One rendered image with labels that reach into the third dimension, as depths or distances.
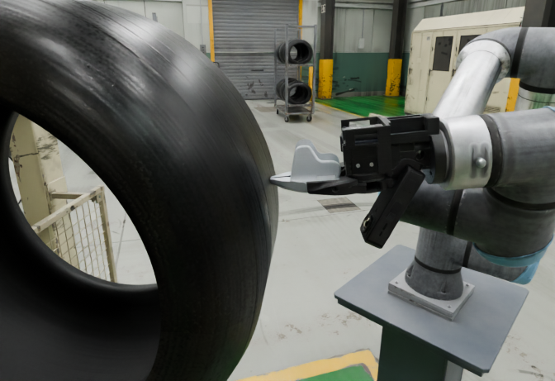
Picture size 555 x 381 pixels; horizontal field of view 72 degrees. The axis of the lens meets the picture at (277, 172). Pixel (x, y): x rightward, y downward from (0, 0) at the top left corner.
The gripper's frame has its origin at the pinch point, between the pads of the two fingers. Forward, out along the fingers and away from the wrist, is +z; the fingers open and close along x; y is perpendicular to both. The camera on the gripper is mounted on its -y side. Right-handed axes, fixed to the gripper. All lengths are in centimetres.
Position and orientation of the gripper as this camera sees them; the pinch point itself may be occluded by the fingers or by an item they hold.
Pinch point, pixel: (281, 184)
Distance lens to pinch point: 50.5
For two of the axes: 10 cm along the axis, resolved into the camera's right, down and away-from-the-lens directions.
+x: -0.9, 3.0, -9.5
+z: -9.9, 0.9, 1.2
